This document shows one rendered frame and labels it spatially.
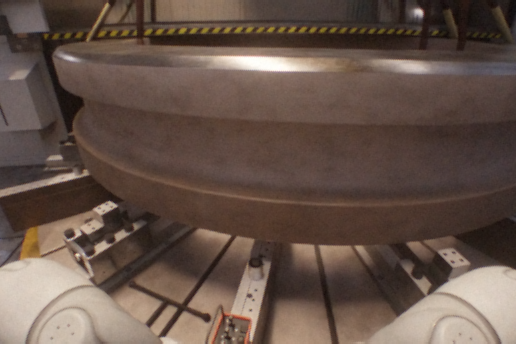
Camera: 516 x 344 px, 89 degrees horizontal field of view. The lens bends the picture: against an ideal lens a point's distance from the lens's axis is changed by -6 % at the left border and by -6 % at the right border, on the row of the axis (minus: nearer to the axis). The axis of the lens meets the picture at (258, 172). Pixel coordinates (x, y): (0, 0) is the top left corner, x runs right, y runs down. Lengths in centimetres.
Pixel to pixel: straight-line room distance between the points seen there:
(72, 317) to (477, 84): 147
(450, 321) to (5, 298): 61
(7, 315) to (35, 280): 6
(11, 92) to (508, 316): 481
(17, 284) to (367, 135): 132
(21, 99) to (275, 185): 390
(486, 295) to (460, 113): 103
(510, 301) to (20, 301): 71
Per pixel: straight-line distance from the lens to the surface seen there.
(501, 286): 56
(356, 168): 148
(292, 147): 139
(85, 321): 43
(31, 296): 54
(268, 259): 168
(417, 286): 178
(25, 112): 476
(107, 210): 204
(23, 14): 379
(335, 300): 203
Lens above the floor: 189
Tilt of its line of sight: 28 degrees down
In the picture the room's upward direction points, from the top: straight up
